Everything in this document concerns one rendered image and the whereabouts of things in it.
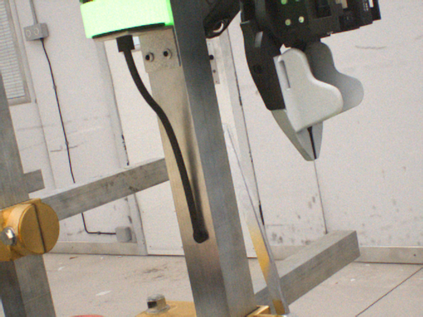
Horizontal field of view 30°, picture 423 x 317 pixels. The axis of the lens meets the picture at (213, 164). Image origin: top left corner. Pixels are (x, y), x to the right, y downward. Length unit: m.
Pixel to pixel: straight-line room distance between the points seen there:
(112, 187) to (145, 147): 3.57
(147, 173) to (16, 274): 0.26
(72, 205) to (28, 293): 0.14
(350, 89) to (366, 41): 2.91
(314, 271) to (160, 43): 0.31
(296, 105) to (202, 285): 0.16
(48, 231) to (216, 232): 0.22
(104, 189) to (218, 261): 0.34
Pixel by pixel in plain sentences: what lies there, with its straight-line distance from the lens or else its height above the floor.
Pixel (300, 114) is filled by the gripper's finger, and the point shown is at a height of 1.02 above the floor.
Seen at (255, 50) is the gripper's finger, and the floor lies 1.07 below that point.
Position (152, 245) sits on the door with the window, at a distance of 4.67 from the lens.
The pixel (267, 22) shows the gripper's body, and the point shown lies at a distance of 0.60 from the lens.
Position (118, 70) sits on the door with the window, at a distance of 4.55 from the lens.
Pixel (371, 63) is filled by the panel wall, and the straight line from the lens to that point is 3.55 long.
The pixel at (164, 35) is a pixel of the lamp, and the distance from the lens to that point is 0.59.
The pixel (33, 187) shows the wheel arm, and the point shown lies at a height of 0.94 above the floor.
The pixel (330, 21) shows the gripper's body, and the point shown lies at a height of 1.08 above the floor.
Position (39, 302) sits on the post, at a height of 0.87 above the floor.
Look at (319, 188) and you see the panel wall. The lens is 3.82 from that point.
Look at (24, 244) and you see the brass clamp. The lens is 0.76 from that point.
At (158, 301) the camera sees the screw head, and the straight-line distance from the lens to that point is 0.68.
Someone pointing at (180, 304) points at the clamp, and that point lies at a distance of 0.69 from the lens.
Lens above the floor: 1.07
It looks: 8 degrees down
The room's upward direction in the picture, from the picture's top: 11 degrees counter-clockwise
